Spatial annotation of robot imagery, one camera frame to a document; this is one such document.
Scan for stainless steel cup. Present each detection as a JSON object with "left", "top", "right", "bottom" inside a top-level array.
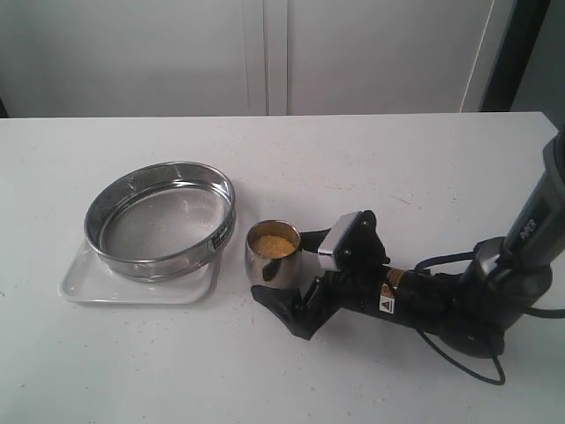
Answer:
[{"left": 245, "top": 220, "right": 303, "bottom": 289}]

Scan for yellow millet grains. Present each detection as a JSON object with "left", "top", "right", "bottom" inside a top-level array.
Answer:
[{"left": 251, "top": 235, "right": 295, "bottom": 259}]

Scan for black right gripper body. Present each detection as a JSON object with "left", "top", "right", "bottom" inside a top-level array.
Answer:
[{"left": 296, "top": 210, "right": 424, "bottom": 340}]

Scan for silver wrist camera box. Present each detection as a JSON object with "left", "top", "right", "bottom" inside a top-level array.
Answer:
[{"left": 316, "top": 211, "right": 361, "bottom": 271}]

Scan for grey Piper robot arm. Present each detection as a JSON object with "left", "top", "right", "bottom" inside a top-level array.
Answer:
[{"left": 251, "top": 133, "right": 564, "bottom": 358}]

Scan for white rectangular tray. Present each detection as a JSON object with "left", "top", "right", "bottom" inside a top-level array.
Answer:
[{"left": 59, "top": 241, "right": 222, "bottom": 307}]

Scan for round steel mesh sieve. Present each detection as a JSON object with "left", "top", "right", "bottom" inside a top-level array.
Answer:
[{"left": 84, "top": 162, "right": 237, "bottom": 283}]

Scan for white cabinet doors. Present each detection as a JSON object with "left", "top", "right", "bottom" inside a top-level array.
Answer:
[{"left": 1, "top": 1, "right": 516, "bottom": 117}]

